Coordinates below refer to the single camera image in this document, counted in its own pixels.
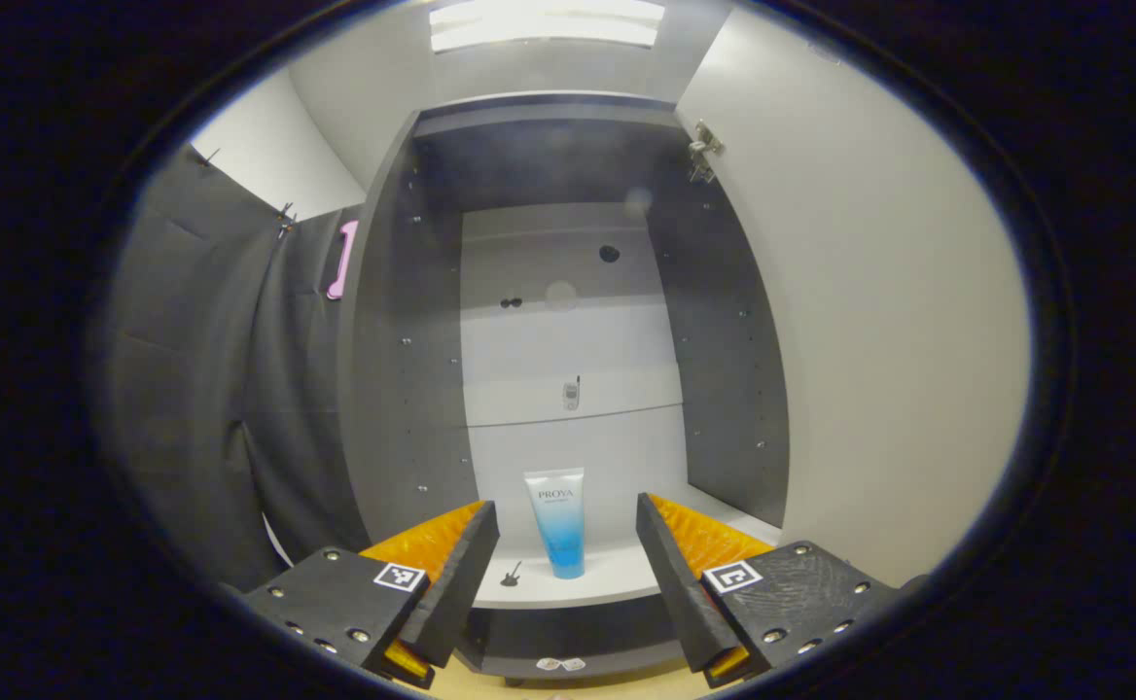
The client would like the white and blue bottle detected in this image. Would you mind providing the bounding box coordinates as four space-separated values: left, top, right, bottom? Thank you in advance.
523 468 588 580

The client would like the light grey cabinet door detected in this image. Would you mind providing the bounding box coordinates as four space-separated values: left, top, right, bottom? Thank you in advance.
673 5 1033 592

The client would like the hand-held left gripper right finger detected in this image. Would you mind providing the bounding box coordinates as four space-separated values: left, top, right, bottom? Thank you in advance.
634 491 909 689

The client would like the ceiling light panel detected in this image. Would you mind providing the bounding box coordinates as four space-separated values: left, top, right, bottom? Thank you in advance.
427 0 668 53

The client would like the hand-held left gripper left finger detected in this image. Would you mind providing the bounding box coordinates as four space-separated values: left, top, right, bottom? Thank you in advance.
237 499 503 691

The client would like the black backdrop cloth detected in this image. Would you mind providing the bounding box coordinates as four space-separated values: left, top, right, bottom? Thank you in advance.
91 141 374 594

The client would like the metal door hinge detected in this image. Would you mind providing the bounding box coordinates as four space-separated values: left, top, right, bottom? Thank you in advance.
687 120 727 186

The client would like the dark grey cabinet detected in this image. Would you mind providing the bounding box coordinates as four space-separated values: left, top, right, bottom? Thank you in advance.
337 90 793 686

